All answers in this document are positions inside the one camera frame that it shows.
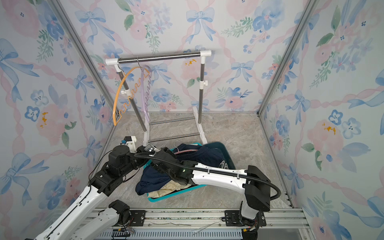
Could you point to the pink clothes hanger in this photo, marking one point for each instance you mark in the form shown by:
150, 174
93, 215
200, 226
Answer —
183, 148

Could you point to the orange clothes hanger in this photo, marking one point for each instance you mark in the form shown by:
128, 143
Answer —
124, 90

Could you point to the lilac clothes hanger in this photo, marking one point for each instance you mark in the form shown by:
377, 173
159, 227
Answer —
146, 90

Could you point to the beige shorts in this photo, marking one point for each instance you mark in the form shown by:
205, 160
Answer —
167, 189

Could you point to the navy blue shorts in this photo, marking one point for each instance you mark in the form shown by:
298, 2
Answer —
162, 168

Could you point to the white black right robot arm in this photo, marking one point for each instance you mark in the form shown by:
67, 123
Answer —
251, 182

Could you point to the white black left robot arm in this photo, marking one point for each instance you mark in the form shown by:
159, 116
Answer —
69, 225

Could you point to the dark teal plastic bin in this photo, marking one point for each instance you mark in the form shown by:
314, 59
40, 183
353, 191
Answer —
226, 156

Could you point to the teal perforated plastic basket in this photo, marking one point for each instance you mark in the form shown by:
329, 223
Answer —
152, 180

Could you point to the white metal clothes rack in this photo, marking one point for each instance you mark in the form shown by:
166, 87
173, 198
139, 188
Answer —
198, 58

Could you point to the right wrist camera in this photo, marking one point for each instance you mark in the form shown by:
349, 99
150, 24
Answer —
151, 149

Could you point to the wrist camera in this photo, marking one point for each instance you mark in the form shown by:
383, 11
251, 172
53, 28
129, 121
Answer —
151, 149
130, 141

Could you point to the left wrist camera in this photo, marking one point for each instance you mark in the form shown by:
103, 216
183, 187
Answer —
130, 141

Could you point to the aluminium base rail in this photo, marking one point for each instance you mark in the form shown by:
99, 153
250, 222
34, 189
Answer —
193, 224

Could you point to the silver aluminium corner post left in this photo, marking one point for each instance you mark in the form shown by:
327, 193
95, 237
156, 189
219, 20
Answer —
64, 19

